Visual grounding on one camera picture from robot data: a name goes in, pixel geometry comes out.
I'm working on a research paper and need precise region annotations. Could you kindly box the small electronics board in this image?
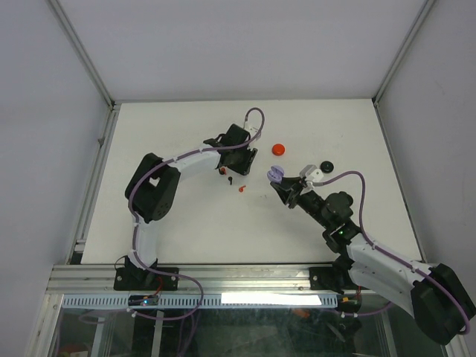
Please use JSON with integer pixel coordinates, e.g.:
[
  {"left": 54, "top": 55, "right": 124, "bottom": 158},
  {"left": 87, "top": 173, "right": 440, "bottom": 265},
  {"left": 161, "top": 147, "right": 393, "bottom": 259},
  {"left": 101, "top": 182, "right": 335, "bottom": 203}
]
[{"left": 128, "top": 295, "right": 160, "bottom": 306}]

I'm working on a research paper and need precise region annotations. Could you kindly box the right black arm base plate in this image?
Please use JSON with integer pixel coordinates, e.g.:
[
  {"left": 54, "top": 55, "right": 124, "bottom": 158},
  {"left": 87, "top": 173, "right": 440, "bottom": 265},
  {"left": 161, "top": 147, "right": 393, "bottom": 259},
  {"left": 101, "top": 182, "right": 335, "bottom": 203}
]
[{"left": 309, "top": 266, "right": 357, "bottom": 294}]

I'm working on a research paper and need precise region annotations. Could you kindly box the right aluminium frame post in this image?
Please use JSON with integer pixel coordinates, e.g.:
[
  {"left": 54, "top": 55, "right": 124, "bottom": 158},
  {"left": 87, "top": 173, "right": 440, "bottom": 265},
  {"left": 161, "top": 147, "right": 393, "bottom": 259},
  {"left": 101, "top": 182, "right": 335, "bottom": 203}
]
[{"left": 372, "top": 0, "right": 437, "bottom": 107}]

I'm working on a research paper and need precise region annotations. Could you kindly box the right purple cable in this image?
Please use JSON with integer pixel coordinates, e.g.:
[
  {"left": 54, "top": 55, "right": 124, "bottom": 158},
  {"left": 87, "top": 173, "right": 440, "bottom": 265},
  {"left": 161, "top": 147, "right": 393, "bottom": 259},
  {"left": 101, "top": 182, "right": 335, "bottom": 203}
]
[{"left": 315, "top": 170, "right": 469, "bottom": 335}]

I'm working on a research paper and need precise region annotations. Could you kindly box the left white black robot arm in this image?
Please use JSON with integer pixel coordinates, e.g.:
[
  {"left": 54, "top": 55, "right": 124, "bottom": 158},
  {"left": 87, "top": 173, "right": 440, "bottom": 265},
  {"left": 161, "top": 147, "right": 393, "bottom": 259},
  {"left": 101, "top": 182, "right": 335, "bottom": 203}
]
[{"left": 114, "top": 123, "right": 263, "bottom": 292}]

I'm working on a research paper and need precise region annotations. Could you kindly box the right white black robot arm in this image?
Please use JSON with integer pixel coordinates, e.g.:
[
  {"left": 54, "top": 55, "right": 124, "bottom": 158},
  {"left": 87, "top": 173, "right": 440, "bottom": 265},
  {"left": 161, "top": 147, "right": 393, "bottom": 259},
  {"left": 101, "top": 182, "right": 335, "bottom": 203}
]
[{"left": 270, "top": 177, "right": 475, "bottom": 345}]

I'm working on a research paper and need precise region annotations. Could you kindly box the left aluminium frame post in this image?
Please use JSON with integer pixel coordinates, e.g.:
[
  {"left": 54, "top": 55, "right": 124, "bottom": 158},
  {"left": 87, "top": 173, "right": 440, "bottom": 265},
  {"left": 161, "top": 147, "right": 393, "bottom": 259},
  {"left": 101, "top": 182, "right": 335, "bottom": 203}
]
[{"left": 46, "top": 0, "right": 115, "bottom": 109}]

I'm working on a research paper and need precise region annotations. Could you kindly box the red round charging case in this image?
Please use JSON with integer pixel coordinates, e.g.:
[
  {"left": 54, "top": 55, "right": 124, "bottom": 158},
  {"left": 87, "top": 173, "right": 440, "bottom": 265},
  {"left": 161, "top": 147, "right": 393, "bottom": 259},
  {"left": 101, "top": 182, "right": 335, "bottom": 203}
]
[{"left": 271, "top": 143, "right": 286, "bottom": 156}]

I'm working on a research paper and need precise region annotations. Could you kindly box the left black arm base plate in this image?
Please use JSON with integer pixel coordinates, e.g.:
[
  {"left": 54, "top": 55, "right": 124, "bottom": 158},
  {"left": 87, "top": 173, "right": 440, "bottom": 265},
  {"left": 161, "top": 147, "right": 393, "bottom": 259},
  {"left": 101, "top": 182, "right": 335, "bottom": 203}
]
[{"left": 113, "top": 266, "right": 179, "bottom": 292}]

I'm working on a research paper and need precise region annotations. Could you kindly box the white slotted cable duct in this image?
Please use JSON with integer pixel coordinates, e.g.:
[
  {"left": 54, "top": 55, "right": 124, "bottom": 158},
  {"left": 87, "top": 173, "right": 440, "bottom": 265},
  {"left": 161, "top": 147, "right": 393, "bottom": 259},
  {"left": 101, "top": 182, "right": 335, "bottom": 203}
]
[{"left": 62, "top": 292, "right": 338, "bottom": 310}]

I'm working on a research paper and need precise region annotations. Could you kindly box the black round charging case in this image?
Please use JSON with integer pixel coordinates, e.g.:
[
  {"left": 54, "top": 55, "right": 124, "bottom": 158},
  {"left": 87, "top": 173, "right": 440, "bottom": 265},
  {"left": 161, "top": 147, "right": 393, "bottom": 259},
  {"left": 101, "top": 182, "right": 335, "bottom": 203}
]
[{"left": 320, "top": 161, "right": 335, "bottom": 173}]

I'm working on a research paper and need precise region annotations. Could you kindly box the aluminium frame post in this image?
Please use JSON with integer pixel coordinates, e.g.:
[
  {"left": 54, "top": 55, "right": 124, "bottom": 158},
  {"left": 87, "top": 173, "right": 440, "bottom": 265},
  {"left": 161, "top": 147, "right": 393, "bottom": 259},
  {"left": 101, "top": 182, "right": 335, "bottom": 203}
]
[
  {"left": 372, "top": 0, "right": 437, "bottom": 107},
  {"left": 46, "top": 0, "right": 115, "bottom": 109}
]

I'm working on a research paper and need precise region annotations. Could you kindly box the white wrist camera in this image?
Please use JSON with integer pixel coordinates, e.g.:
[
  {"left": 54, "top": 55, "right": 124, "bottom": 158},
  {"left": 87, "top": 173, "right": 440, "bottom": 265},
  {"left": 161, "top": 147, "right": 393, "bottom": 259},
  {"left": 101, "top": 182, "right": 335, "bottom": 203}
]
[
  {"left": 243, "top": 120, "right": 262, "bottom": 141},
  {"left": 300, "top": 164, "right": 324, "bottom": 188}
]

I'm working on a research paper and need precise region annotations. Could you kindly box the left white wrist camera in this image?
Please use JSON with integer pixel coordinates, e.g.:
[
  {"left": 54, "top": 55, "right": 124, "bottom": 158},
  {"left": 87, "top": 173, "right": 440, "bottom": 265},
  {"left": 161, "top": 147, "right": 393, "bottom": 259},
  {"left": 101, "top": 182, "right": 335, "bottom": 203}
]
[{"left": 243, "top": 120, "right": 262, "bottom": 141}]

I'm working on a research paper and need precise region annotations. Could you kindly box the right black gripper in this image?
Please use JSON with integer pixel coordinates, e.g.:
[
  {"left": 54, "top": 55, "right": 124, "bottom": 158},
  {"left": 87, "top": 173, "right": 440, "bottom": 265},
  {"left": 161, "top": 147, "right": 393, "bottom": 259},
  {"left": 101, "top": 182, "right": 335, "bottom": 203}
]
[{"left": 271, "top": 176, "right": 331, "bottom": 229}]

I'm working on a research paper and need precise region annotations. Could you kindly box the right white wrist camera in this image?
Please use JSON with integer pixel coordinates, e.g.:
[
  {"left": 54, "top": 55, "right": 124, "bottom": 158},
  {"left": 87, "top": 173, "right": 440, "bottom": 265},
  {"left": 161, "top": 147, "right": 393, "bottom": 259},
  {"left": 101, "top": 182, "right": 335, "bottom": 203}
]
[{"left": 300, "top": 164, "right": 324, "bottom": 188}]

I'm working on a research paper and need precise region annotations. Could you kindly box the purple round charging case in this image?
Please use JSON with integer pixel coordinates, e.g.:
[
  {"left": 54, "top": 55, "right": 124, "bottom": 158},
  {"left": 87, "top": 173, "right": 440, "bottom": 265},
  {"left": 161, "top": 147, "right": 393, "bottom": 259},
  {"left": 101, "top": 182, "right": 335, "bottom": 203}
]
[{"left": 266, "top": 165, "right": 285, "bottom": 184}]

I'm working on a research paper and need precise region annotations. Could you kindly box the aluminium mounting rail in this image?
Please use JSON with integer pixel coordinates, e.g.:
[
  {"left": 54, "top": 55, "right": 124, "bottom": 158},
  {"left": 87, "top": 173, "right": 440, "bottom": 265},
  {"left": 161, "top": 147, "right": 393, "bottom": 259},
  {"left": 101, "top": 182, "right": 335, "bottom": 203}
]
[{"left": 46, "top": 263, "right": 332, "bottom": 295}]

